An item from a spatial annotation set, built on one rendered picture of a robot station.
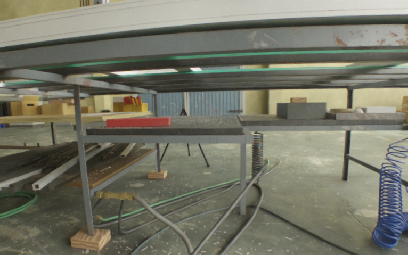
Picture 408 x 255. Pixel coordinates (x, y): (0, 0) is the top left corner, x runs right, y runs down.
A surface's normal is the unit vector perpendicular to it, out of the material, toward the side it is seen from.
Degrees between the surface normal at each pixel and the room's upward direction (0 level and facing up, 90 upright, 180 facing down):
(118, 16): 90
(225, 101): 90
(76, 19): 90
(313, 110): 90
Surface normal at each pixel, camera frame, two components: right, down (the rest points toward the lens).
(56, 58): -0.13, 0.11
